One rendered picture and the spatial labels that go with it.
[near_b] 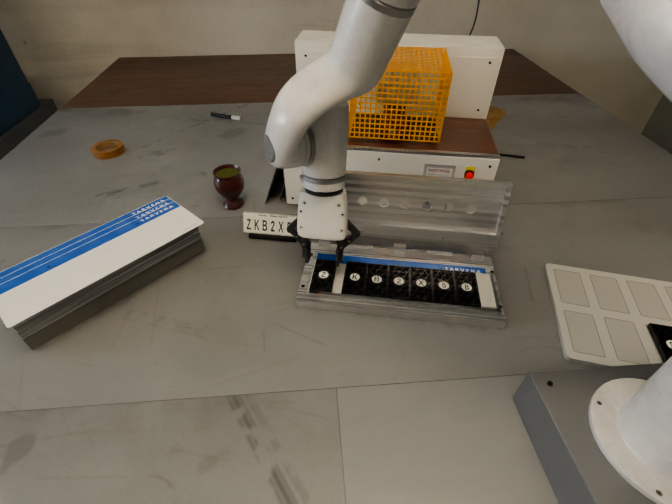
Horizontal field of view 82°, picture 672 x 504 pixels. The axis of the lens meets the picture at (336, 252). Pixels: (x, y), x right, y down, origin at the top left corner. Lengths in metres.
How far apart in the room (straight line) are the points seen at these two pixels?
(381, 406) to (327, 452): 0.12
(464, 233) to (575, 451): 0.48
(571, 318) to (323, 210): 0.56
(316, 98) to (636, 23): 0.37
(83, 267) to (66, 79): 2.12
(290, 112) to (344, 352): 0.45
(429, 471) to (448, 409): 0.11
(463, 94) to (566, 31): 1.84
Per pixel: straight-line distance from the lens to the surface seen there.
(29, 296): 0.92
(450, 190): 0.90
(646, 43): 0.46
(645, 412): 0.67
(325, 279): 0.86
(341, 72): 0.60
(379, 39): 0.57
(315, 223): 0.76
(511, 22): 2.81
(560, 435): 0.69
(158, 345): 0.86
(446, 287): 0.87
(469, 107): 1.22
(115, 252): 0.93
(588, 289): 1.04
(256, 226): 1.02
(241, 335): 0.82
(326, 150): 0.69
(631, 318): 1.02
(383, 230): 0.91
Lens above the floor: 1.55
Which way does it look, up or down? 42 degrees down
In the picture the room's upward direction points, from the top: straight up
